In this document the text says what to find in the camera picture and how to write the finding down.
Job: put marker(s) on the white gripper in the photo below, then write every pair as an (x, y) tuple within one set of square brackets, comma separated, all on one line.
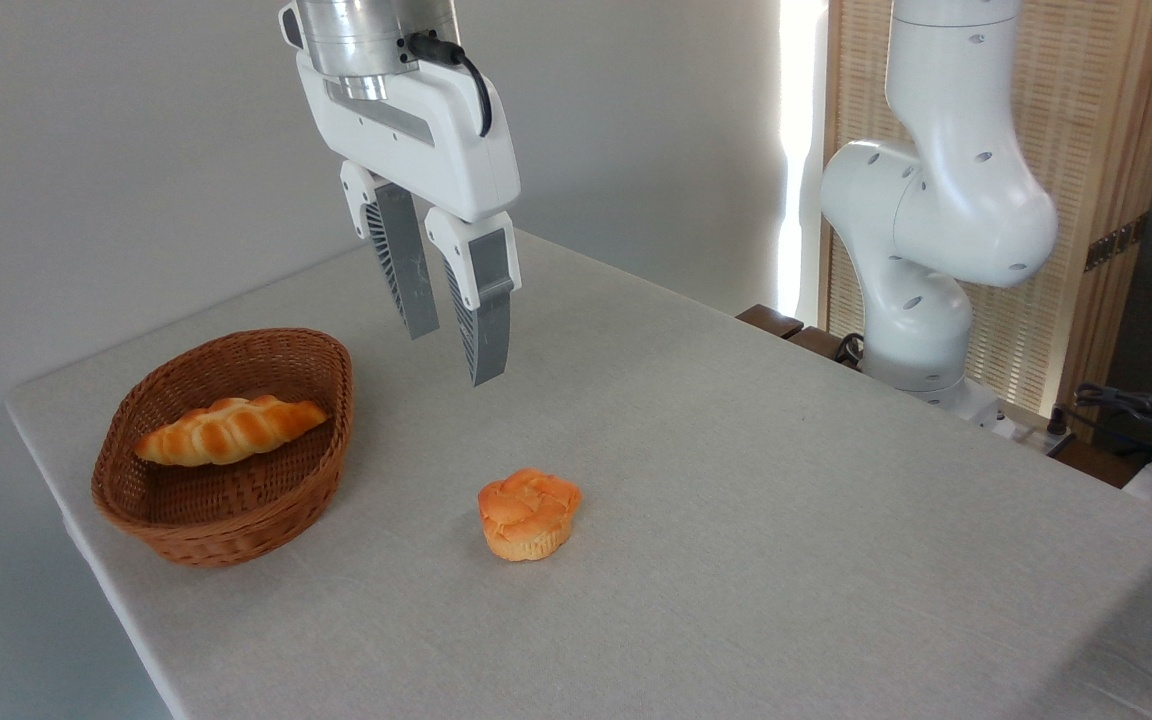
[(436, 130)]

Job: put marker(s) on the long braided bread loaf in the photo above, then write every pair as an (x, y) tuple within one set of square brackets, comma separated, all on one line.
[(226, 430)]

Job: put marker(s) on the round orange bread bun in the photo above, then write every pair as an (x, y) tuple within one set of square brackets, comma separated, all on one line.
[(528, 515)]

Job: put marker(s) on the brown wicker basket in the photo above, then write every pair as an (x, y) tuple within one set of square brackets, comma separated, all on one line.
[(236, 500)]

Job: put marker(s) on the grey tablecloth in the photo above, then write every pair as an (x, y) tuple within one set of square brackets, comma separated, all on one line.
[(686, 520)]

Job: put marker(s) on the dark brown wooden furniture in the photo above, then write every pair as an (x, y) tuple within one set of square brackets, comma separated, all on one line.
[(786, 325)]

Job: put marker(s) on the white power strip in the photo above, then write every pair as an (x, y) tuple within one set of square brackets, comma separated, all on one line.
[(1044, 435)]

